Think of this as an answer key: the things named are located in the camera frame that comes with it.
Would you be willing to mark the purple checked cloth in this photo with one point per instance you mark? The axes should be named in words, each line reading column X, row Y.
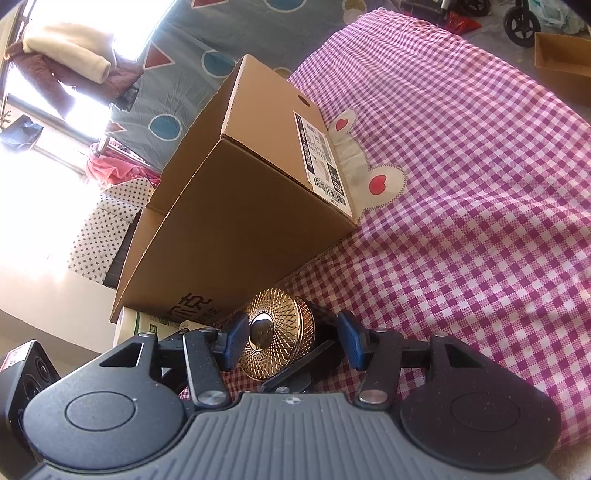
column 461, row 207

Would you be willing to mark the red plastic bag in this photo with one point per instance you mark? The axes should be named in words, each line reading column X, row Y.
column 459, row 23

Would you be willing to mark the green plastic bag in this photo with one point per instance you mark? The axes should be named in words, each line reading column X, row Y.
column 563, row 14

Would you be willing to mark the maroon jacket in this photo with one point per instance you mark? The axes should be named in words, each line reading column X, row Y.
column 69, row 90

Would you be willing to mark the blue patterned blanket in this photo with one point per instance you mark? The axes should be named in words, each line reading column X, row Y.
column 194, row 55

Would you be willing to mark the gold lid black jar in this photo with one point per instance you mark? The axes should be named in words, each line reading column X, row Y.
column 272, row 332

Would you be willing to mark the white bottle green label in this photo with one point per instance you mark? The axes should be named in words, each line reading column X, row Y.
column 138, row 325

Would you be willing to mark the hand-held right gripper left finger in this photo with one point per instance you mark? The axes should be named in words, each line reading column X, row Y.
column 235, row 339

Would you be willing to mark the small cardboard box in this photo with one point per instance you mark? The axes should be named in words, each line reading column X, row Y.
column 563, row 60

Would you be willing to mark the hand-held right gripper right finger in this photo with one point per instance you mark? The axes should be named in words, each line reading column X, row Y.
column 353, row 344

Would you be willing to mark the star print white cloth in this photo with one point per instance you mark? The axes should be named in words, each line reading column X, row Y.
column 101, row 240

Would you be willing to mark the white fleece garment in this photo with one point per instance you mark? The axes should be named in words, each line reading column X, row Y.
column 64, row 50

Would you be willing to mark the blue bag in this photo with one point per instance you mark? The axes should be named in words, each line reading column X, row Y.
column 18, row 134

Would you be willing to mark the pink hanging clothes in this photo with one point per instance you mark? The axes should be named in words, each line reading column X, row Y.
column 120, row 168

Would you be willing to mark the small black wheel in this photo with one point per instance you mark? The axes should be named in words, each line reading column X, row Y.
column 519, row 23

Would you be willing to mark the large cardboard box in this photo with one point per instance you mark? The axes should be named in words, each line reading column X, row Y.
column 240, row 198

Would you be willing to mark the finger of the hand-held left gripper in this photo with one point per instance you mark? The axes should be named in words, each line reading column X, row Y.
column 300, row 374

